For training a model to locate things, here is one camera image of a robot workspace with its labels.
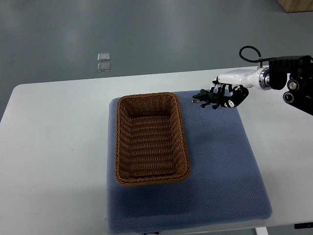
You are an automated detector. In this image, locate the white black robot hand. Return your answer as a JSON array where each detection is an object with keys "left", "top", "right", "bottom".
[{"left": 210, "top": 68, "right": 271, "bottom": 108}]

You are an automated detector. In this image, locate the dark crocodile toy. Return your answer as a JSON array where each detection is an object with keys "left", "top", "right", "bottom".
[{"left": 192, "top": 89, "right": 228, "bottom": 110}]

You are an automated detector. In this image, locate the brown wicker basket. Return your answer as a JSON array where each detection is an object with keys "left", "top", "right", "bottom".
[{"left": 114, "top": 92, "right": 191, "bottom": 186}]

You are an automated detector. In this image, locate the wooden box corner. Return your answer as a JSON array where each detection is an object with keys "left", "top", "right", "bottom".
[{"left": 277, "top": 0, "right": 313, "bottom": 13}]

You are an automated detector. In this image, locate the blue fabric mat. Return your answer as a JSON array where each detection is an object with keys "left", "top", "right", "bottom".
[{"left": 107, "top": 91, "right": 272, "bottom": 234}]

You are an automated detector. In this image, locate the upper floor socket plate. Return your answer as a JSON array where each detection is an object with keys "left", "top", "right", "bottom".
[{"left": 97, "top": 52, "right": 110, "bottom": 61}]

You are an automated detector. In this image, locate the white table leg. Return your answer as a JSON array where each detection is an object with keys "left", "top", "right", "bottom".
[{"left": 255, "top": 227, "right": 268, "bottom": 235}]

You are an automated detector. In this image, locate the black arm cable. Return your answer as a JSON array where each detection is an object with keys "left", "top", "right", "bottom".
[{"left": 239, "top": 46, "right": 264, "bottom": 68}]

